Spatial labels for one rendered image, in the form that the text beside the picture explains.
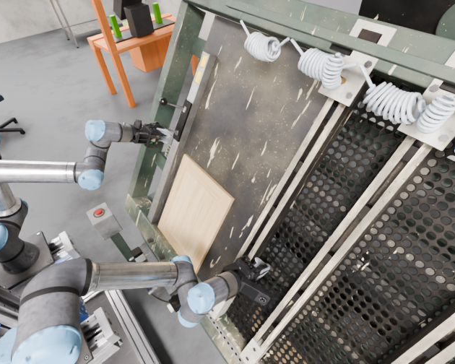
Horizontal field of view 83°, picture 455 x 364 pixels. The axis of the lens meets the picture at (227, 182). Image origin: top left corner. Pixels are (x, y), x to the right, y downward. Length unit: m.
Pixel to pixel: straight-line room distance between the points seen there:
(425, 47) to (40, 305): 1.00
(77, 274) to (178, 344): 1.56
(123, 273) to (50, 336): 0.23
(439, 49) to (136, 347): 2.06
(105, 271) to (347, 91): 0.80
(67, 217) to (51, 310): 2.44
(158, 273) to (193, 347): 1.39
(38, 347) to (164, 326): 1.65
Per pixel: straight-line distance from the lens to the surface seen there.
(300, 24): 0.71
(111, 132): 1.06
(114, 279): 0.82
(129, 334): 2.10
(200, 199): 1.24
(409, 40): 0.79
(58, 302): 0.72
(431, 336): 0.87
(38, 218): 3.29
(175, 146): 1.34
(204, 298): 0.79
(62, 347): 0.69
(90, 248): 2.78
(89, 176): 1.00
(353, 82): 0.78
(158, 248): 1.54
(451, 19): 1.25
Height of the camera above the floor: 2.17
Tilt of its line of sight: 49 degrees down
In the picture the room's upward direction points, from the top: 3 degrees counter-clockwise
